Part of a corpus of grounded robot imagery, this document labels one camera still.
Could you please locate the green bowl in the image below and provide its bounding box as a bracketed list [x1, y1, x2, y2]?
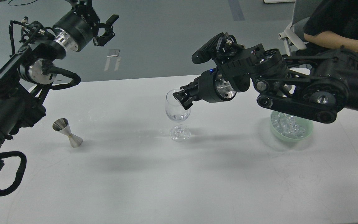
[269, 111, 314, 142]

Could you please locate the person in black shirt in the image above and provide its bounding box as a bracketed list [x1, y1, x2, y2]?
[304, 0, 358, 40]

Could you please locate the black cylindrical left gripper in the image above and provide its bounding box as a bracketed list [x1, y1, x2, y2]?
[53, 0, 119, 52]

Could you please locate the clear wine glass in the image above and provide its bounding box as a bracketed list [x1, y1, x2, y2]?
[165, 88, 191, 142]

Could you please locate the clear ice cubes pile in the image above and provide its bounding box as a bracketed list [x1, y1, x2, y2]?
[270, 112, 306, 139]

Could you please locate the person's bare forearm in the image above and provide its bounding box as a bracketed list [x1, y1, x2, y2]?
[304, 31, 358, 53]

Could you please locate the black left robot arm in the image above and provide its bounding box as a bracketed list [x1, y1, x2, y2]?
[0, 0, 119, 197]

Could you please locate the white office chair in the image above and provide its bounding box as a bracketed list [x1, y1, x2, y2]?
[278, 0, 322, 56]

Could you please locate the stainless steel double jigger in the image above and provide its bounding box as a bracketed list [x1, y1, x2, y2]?
[52, 118, 83, 148]

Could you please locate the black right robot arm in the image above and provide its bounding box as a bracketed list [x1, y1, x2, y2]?
[173, 33, 358, 124]

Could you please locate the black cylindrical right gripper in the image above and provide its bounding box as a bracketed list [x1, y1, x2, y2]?
[173, 70, 237, 110]

